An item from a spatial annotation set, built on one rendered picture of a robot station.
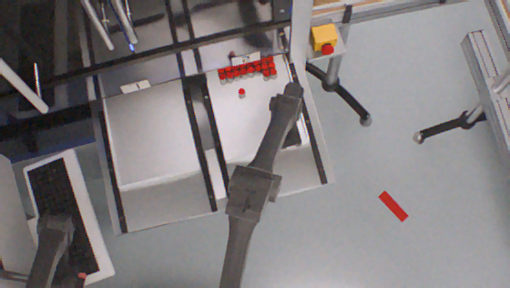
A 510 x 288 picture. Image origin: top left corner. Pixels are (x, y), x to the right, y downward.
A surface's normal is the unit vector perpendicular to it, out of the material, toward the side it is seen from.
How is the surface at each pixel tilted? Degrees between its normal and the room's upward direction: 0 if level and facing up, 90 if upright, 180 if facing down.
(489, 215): 0
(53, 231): 41
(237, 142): 0
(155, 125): 0
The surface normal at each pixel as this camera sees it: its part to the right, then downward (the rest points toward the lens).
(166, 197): -0.03, -0.25
